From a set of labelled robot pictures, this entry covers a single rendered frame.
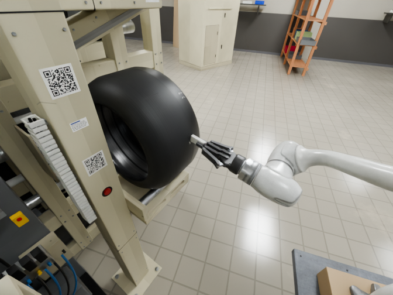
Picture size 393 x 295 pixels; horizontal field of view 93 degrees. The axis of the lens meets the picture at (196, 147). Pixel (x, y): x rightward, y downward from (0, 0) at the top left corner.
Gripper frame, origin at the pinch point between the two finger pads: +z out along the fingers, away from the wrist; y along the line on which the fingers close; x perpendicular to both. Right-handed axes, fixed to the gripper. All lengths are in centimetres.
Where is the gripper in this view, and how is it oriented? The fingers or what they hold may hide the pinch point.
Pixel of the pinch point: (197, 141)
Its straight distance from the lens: 77.3
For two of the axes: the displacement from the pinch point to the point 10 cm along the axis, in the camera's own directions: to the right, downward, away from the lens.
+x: -1.5, 7.2, 6.8
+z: -8.1, -4.8, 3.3
